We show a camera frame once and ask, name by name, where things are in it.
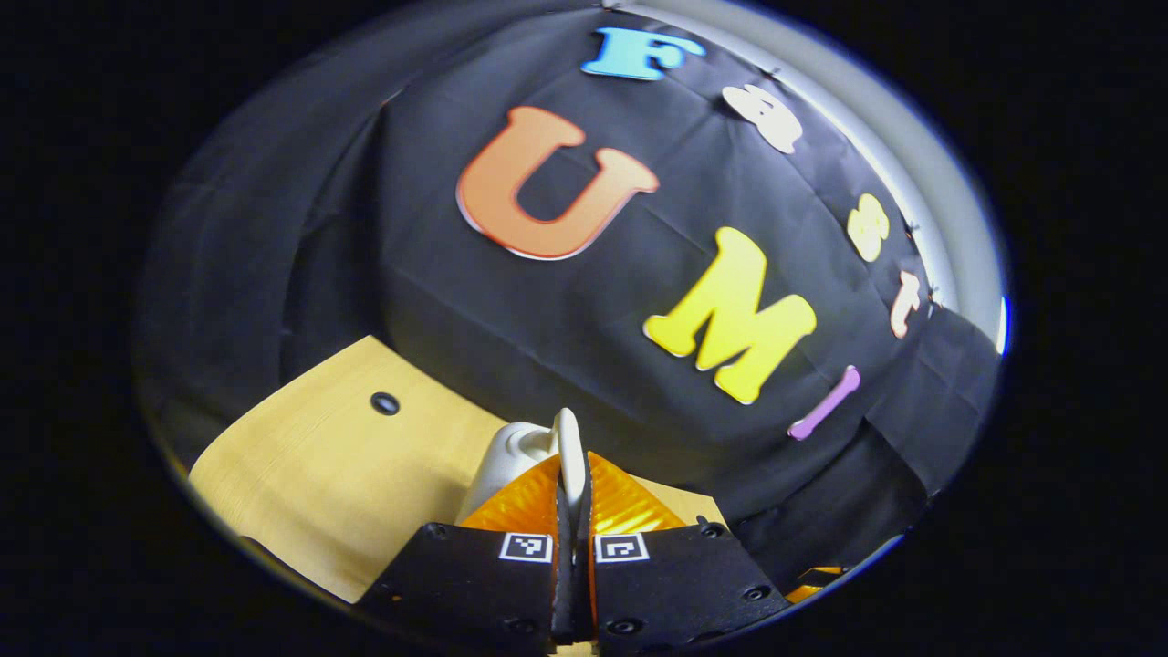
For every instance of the black backdrop cloth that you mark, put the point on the black backdrop cloth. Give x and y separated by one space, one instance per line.
438 274

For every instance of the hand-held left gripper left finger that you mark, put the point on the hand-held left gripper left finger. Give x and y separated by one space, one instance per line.
474 584

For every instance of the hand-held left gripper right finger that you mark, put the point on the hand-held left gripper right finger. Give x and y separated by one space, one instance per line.
675 584

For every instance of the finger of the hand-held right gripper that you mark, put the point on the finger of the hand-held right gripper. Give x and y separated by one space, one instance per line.
814 584

